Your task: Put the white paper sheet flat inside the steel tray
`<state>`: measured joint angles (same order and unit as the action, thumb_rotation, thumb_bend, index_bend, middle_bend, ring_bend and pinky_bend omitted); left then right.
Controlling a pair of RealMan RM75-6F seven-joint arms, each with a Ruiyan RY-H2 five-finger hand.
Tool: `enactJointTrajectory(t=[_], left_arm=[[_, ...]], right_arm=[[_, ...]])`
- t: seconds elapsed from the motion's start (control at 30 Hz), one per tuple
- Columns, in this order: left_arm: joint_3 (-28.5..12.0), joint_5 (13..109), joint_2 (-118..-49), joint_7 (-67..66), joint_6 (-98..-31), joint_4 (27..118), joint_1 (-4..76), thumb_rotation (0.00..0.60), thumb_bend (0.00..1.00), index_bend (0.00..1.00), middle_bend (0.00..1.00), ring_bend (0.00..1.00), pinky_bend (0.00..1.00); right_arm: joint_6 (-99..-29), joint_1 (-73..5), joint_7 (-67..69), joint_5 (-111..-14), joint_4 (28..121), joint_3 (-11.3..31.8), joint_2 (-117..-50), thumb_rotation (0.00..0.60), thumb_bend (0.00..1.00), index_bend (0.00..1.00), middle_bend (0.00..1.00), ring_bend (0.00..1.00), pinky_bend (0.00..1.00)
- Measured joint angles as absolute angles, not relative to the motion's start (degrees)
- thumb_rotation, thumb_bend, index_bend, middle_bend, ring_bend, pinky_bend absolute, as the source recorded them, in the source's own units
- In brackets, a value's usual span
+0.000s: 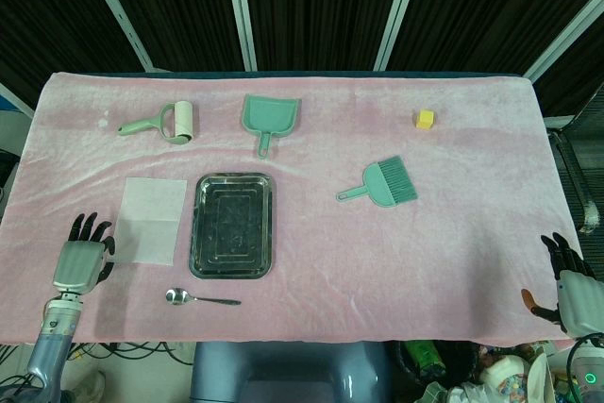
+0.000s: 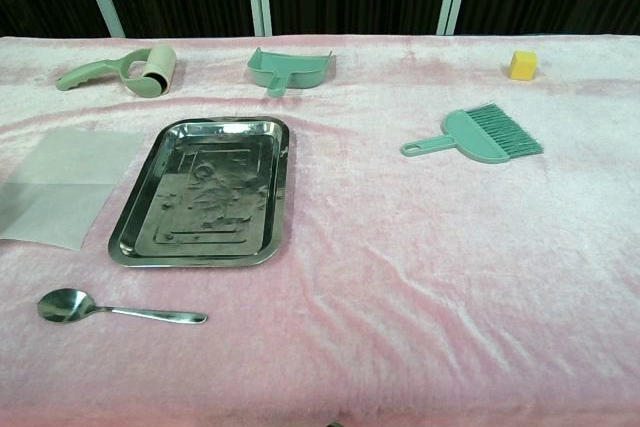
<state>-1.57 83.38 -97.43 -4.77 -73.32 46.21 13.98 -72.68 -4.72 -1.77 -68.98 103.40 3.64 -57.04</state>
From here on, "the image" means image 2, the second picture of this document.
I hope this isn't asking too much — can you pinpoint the metal spoon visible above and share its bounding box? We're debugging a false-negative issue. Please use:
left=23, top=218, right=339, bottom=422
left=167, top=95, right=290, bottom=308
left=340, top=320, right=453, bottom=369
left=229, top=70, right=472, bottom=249
left=36, top=287, right=209, bottom=326

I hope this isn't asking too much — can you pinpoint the white paper sheet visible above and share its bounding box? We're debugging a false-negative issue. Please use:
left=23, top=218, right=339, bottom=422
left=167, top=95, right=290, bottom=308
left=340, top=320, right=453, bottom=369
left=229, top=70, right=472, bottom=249
left=0, top=128, right=147, bottom=252

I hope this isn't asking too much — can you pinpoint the green hand brush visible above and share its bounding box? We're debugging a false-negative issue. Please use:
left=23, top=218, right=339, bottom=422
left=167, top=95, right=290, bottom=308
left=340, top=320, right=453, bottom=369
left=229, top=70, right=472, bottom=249
left=399, top=102, right=545, bottom=166

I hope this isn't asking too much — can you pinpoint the rectangular metal tray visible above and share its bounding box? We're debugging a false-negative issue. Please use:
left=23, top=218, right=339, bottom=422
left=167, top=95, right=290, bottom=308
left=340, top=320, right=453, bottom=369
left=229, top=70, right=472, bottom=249
left=107, top=115, right=291, bottom=269

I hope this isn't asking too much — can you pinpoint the green lint roller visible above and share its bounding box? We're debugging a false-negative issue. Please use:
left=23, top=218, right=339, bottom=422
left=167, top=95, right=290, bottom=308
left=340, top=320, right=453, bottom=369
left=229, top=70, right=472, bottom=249
left=54, top=44, right=178, bottom=99

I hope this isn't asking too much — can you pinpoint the green plastic dustpan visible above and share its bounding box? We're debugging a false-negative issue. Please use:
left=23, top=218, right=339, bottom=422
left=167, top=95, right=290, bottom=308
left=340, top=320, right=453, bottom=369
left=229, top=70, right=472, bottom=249
left=246, top=46, right=335, bottom=98

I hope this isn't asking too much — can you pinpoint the yellow cube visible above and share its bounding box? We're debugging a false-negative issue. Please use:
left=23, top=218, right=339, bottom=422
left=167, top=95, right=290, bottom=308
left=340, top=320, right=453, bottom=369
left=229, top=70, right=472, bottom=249
left=508, top=50, right=539, bottom=82

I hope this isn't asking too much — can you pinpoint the pink plush tablecloth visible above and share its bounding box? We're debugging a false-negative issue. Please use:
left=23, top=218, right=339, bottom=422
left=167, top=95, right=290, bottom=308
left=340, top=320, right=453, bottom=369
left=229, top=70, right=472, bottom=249
left=0, top=34, right=640, bottom=427

